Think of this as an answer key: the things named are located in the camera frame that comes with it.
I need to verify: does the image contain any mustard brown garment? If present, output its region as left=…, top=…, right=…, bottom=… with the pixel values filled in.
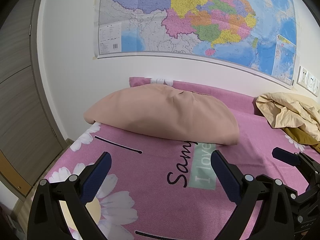
left=282, top=126, right=320, bottom=154

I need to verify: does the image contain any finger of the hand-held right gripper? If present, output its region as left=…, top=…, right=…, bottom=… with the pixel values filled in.
left=272, top=147, right=320, bottom=174
left=284, top=184, right=313, bottom=205

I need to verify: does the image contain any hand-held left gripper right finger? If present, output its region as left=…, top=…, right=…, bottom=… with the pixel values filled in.
left=211, top=150, right=294, bottom=240

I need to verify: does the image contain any cream garment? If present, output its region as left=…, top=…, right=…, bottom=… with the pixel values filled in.
left=255, top=92, right=320, bottom=142

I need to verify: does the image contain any wooden door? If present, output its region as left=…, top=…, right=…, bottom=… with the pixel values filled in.
left=0, top=0, right=68, bottom=203

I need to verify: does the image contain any white wall socket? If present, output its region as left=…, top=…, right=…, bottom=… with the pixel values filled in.
left=306, top=72, right=317, bottom=91
left=297, top=66, right=310, bottom=86

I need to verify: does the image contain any pink daisy print bedsheet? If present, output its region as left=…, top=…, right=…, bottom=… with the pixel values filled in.
left=47, top=77, right=320, bottom=240

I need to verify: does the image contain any colourful wall map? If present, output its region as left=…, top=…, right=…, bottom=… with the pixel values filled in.
left=94, top=0, right=299, bottom=87

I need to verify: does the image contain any pink jacket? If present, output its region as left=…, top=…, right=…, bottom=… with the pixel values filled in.
left=83, top=84, right=240, bottom=146

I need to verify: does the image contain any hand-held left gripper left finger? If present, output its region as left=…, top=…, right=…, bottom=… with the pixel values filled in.
left=27, top=151, right=112, bottom=240

